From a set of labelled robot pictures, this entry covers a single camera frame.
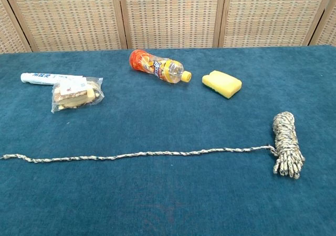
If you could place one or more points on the white toothpaste tube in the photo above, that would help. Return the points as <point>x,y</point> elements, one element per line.
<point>36,78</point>

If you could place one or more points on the orange label plastic drink bottle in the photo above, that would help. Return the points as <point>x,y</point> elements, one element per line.
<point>155,66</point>

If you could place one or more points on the teal table cloth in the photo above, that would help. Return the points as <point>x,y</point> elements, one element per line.
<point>157,194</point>

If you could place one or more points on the clear bag of snacks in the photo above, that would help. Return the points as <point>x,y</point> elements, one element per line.
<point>76,96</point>

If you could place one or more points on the yellow sponge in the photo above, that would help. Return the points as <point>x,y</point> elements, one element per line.
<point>223,84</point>

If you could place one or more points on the woven bamboo folding screen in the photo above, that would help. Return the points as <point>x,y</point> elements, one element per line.
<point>170,15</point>

